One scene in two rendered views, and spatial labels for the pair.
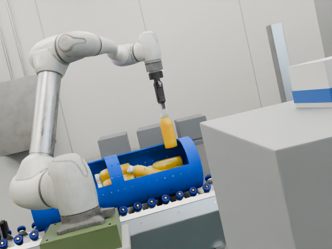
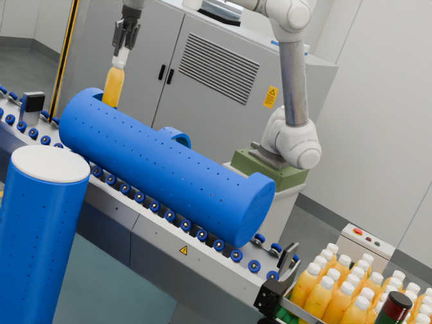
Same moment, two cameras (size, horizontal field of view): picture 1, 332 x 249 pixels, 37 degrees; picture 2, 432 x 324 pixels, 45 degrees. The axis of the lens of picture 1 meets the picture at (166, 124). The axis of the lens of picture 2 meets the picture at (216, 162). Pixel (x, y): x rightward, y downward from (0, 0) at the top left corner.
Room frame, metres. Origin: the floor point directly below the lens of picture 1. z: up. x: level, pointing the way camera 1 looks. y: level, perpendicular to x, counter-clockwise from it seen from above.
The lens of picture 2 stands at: (4.03, 1.57, 1.89)
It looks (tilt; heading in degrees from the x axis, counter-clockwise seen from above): 21 degrees down; 215
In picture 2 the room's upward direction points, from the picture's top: 19 degrees clockwise
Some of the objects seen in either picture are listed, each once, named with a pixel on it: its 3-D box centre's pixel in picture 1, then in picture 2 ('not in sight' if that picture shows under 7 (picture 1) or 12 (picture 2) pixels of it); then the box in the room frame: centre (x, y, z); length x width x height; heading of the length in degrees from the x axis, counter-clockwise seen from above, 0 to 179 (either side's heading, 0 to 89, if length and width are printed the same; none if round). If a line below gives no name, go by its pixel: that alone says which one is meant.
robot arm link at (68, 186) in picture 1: (70, 182); (284, 129); (1.90, 0.41, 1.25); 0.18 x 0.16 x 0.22; 58
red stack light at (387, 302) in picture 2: not in sight; (396, 306); (2.73, 1.36, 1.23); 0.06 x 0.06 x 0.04
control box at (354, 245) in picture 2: not in sight; (364, 249); (2.13, 1.06, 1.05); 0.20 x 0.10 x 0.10; 101
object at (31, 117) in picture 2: not in sight; (32, 109); (2.72, -0.39, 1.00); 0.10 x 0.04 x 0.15; 11
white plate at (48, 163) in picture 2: not in sight; (51, 162); (2.95, 0.14, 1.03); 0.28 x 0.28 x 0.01
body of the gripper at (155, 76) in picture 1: (156, 80); (130, 18); (2.63, -0.01, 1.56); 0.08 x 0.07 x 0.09; 11
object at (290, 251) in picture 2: (4, 232); (285, 260); (2.46, 0.91, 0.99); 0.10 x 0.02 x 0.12; 11
